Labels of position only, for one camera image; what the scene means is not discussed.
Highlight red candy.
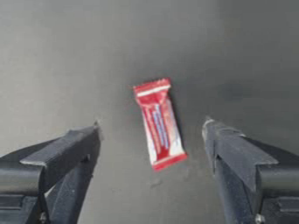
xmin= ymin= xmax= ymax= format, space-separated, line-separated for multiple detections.
xmin=132 ymin=77 xmax=190 ymax=172

